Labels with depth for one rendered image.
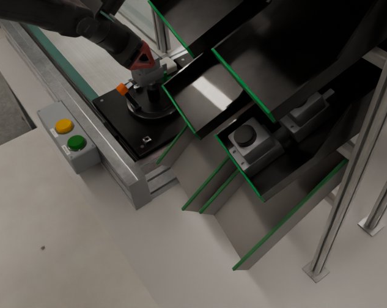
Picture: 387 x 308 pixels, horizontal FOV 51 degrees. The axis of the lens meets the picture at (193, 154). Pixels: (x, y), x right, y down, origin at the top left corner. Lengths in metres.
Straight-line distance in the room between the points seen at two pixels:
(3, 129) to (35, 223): 1.63
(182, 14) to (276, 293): 0.56
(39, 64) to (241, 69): 0.86
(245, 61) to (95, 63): 0.84
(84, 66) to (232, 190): 0.70
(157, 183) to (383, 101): 0.58
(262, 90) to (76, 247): 0.62
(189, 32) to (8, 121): 2.17
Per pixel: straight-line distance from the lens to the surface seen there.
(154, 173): 0.93
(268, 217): 0.73
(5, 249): 1.04
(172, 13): 0.62
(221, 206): 0.79
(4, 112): 2.74
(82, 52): 1.36
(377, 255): 0.96
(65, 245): 0.99
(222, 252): 0.91
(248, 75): 0.51
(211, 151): 0.80
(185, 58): 1.17
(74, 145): 1.00
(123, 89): 0.95
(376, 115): 0.53
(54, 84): 1.20
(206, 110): 0.68
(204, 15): 0.59
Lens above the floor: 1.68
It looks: 50 degrees down
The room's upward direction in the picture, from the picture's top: 6 degrees counter-clockwise
